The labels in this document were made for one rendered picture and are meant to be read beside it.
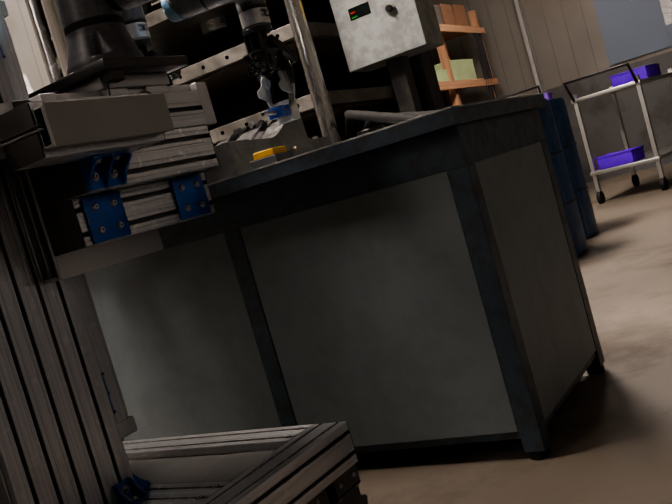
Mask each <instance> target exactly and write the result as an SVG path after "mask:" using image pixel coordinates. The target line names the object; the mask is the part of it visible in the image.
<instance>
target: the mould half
mask: <svg viewBox="0 0 672 504"><path fill-rule="evenodd" d="M258 129H259V128H257V129H254V130H251V131H248V132H245V133H243V134H242V135H241V136H240V137H239V138H238V139H237V140H236V141H229V142H228V140H229V138H228V139H225V140H222V141H221V142H219V143H218V144H217V145H216V146H214V149H215V152H216V156H217V159H218V163H219V166H218V167H215V168H212V169H209V170H206V171H203V172H204V173H205V176H206V179H207V183H208V184H210V183H213V182H216V181H219V180H222V179H226V178H228V177H232V176H235V175H238V174H241V173H244V172H247V171H251V167H250V162H251V161H254V156H253V154H255V153H258V152H261V151H264V150H267V149H270V148H274V147H279V146H286V150H287V151H289V148H290V147H295V146H296V147H297V150H296V151H294V152H293V153H294V156H297V155H300V154H304V153H307V152H310V151H313V150H316V149H319V148H322V147H325V146H329V145H331V142H330V139H329V136H327V137H322V138H316V139H310V138H308V136H307V133H306V130H305V127H304V125H303V122H302V119H301V118H300V119H297V120H294V121H291V122H288V123H285V124H278V121H276V122H274V123H272V124H271V125H270V126H269V127H268V128H267V130H266V131H265V132H264V134H263V135H262V137H261V138H260V139H252V138H253V136H254V134H255V133H256V132H257V130H258Z"/></svg>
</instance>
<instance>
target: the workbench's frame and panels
mask: <svg viewBox="0 0 672 504"><path fill-rule="evenodd" d="M544 106H546V103H545V99H544V95H543V94H539V95H533V96H526V97H520V98H513V99H507V100H501V101H494V102H488V103H481V104H475V105H468V106H462V107H456V108H450V109H447V110H444V111H441V112H438V113H435V114H432V115H428V116H425V117H422V118H419V119H416V120H413V121H410V122H407V123H403V124H400V125H397V126H394V127H391V128H388V129H385V130H381V131H378V132H375V133H372V134H369V135H366V136H363V137H360V138H356V139H353V140H350V141H347V142H344V143H341V144H338V145H334V146H331V147H328V148H325V149H322V150H319V151H316V152H313V153H309V154H306V155H303V156H300V157H297V158H294V159H291V160H287V161H284V162H281V163H278V164H275V165H272V166H269V167H266V168H262V169H259V170H256V171H253V172H250V173H247V174H244V175H240V176H237V177H234V178H231V179H228V180H225V181H222V182H219V183H215V184H212V185H209V189H210V193H211V196H212V199H213V203H214V206H215V210H216V212H215V213H212V214H209V215H205V216H202V217H199V218H195V219H192V220H188V221H185V222H181V223H178V224H174V225H170V226H167V227H163V228H159V229H158V230H159V234H160V237H161V240H162V244H163V247H164V249H163V250H159V251H156V252H153V253H149V254H146V255H143V256H139V257H136V258H133V259H130V260H126V261H123V262H120V263H116V264H113V265H110V266H106V267H103V268H100V269H97V270H93V271H90V272H87V273H85V277H86V280H87V283H88V286H89V290H90V293H91V296H92V299H93V302H94V306H95V309H96V312H97V315H98V319H99V322H100V325H101V328H102V331H103V335H104V338H105V341H106V344H107V348H108V351H109V354H110V357H111V360H112V364H113V367H114V370H115V373H116V377H117V380H118V383H119V386H120V389H121V393H122V396H123V399H124V402H125V405H126V409H127V412H128V415H127V416H133V417H134V420H135V423H136V426H137V431H135V432H134V433H132V434H130V435H128V436H126V437H124V438H122V441H130V440H142V439H153V438H164V437H175V436H186V435H197V434H208V433H220V432H231V431H242V430H253V429H264V428H275V427H287V426H298V425H309V424H320V423H331V422H342V421H347V423H348V427H349V430H350V433H351V437H352V440H353V444H354V447H355V451H356V453H364V452H375V451H387V450H398V449H410V448H421V447H432V446H444V445H455V444H467V443H478V442H489V441H501V440H512V439H521V442H522V445H523V449H524V452H525V453H527V452H528V454H529V458H530V459H532V460H542V459H545V458H547V457H549V456H550V454H551V453H550V449H549V445H550V443H551V440H550V437H549V433H548V429H547V425H548V424H549V423H550V421H551V420H552V418H553V417H554V415H555V414H556V413H557V411H558V410H559V408H560V407H561V405H562V404H563V403H564V401H565V400H566V398H567V397H568V395H569V394H570V393H571V391H572V390H573V388H574V387H575V385H576V384H577V383H578V381H579V380H580V378H581V377H582V375H583V374H584V373H585V371H586V370H587V373H588V374H590V375H595V374H599V373H602V372H604V370H605V369H604V365H603V363H604V362H605V360H604V356H603V353H602V349H601V345H600V341H599V337H598V334H597V330H596V326H595V322H594V319H593V315H592V311H591V307H590V303H589V300H588V296H587V292H586V288H585V285H584V281H583V277H582V273H581V269H580V266H579V262H578V258H577V254H576V251H575V247H574V243H573V239H572V235H571V232H570V228H569V224H568V220H567V217H566V213H565V209H564V205H563V202H562V198H561V194H560V190H559V186H558V183H557V179H556V175H555V171H554V168H553V164H552V160H551V156H550V152H549V149H548V145H547V141H546V137H545V133H544V129H543V126H542V122H541V118H540V114H539V111H538V108H540V107H544Z"/></svg>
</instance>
